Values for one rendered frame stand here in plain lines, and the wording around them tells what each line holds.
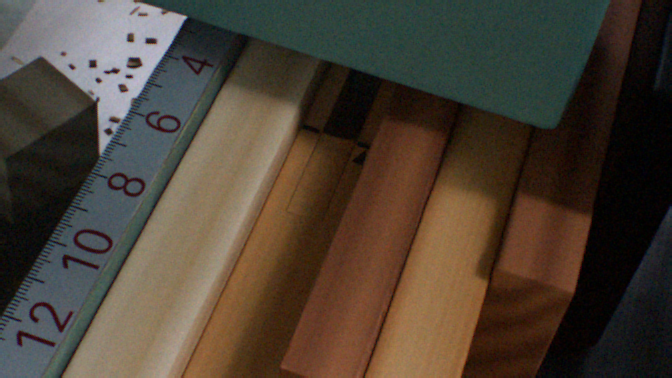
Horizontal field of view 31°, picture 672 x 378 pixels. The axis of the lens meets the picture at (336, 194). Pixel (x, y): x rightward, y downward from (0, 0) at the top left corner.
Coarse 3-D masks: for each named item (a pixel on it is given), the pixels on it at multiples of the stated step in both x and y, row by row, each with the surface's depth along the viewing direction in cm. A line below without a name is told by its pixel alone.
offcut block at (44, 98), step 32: (32, 64) 44; (0, 96) 43; (32, 96) 43; (64, 96) 44; (0, 128) 42; (32, 128) 42; (64, 128) 43; (96, 128) 45; (0, 160) 42; (32, 160) 43; (64, 160) 44; (96, 160) 46; (0, 192) 43; (32, 192) 44
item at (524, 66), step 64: (192, 0) 28; (256, 0) 27; (320, 0) 27; (384, 0) 26; (448, 0) 25; (512, 0) 25; (576, 0) 24; (384, 64) 27; (448, 64) 27; (512, 64) 26; (576, 64) 26
